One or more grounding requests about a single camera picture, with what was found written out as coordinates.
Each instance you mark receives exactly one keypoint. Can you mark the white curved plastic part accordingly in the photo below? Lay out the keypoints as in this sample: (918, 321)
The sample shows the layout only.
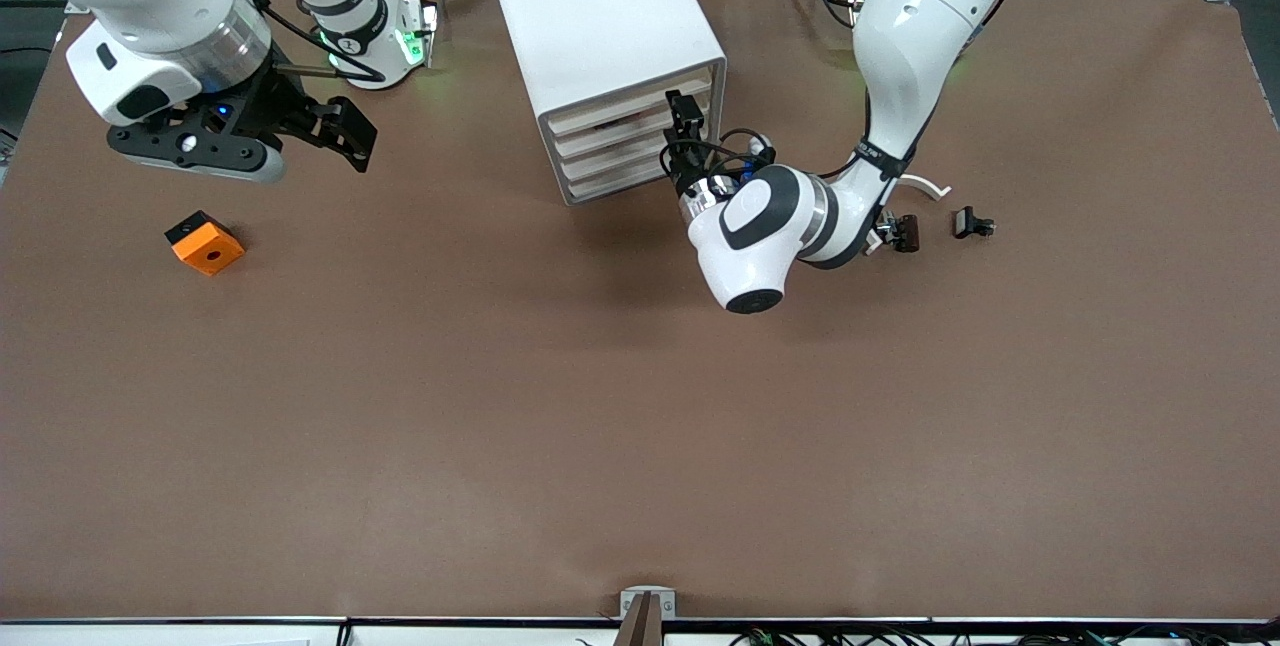
(930, 188)

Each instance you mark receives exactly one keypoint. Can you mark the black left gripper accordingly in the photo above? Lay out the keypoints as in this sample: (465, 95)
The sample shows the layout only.
(688, 169)

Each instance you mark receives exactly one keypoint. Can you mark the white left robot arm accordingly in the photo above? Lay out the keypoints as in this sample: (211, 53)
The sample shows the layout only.
(760, 246)

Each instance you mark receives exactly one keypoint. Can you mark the white four-drawer cabinet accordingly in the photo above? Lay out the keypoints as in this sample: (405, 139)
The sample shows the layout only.
(600, 16)

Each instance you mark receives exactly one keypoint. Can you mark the dark brown connector block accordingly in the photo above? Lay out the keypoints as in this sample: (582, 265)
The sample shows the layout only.
(908, 232)

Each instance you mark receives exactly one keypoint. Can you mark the white cabinet drawer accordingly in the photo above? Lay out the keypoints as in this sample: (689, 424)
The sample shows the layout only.
(620, 176)
(620, 130)
(620, 153)
(620, 107)

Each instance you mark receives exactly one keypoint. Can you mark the orange and black button housing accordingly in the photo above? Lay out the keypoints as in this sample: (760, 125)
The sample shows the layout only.
(210, 251)

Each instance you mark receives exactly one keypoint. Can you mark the grey metal bracket plate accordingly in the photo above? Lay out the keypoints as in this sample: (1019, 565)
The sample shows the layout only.
(630, 598)

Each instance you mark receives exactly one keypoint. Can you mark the small black clip part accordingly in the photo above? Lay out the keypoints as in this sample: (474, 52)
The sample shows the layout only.
(966, 222)

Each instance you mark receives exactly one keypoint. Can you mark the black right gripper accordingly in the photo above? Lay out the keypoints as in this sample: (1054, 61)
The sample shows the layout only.
(281, 101)

